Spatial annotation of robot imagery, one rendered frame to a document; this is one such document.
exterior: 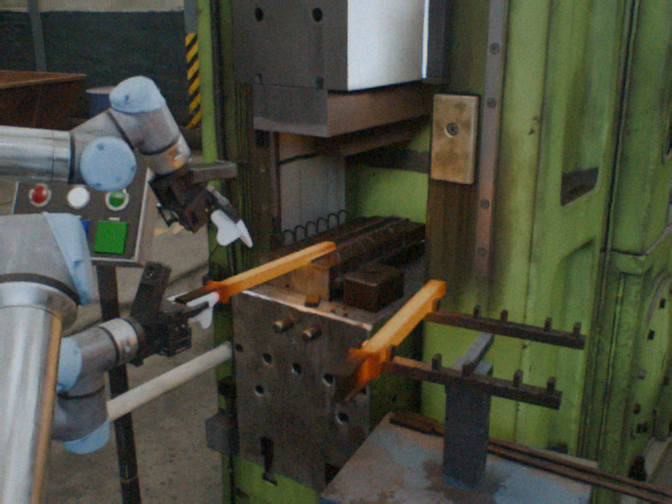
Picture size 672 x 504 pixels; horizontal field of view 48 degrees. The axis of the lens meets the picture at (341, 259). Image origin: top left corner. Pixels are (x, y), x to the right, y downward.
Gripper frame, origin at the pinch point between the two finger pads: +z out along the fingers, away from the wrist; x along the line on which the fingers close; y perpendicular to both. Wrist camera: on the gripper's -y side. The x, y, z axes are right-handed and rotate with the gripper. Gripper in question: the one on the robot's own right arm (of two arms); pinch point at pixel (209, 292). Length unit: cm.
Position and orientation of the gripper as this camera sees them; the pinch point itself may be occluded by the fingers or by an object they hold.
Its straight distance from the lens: 144.2
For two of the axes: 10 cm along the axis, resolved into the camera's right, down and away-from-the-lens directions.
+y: 0.0, 9.5, 3.1
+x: 8.1, 1.8, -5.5
